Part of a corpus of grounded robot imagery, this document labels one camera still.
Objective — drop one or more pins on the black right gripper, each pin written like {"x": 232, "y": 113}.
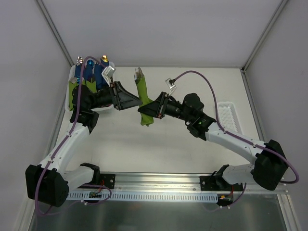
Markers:
{"x": 162, "y": 105}

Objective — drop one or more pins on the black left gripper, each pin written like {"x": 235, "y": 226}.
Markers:
{"x": 116, "y": 95}

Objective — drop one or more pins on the green paper napkin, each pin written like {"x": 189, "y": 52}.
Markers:
{"x": 143, "y": 95}

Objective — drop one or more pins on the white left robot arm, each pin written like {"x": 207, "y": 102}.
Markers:
{"x": 47, "y": 182}

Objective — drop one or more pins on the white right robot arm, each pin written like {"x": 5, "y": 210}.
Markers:
{"x": 266, "y": 165}

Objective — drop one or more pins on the green rolled napkin bundle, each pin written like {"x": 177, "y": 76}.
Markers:
{"x": 91, "y": 86}
{"x": 72, "y": 83}

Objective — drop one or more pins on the white bin of rolled napkins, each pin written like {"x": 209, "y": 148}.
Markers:
{"x": 71, "y": 74}

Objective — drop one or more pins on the white perforated utensil tray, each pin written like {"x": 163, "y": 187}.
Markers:
{"x": 228, "y": 116}

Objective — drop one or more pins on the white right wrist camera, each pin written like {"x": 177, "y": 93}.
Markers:
{"x": 171, "y": 85}

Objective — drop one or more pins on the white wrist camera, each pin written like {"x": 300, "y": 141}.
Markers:
{"x": 171, "y": 85}
{"x": 108, "y": 73}

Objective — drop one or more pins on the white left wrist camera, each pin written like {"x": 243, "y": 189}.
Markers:
{"x": 108, "y": 73}

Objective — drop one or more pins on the aluminium mounting rail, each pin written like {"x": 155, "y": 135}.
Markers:
{"x": 160, "y": 182}

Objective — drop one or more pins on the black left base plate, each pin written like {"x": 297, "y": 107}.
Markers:
{"x": 107, "y": 180}

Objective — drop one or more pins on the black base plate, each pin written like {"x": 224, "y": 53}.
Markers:
{"x": 208, "y": 183}
{"x": 107, "y": 180}

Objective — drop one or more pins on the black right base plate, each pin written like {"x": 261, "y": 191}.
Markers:
{"x": 208, "y": 183}

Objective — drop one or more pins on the white slotted cable duct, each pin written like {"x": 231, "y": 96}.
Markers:
{"x": 144, "y": 196}

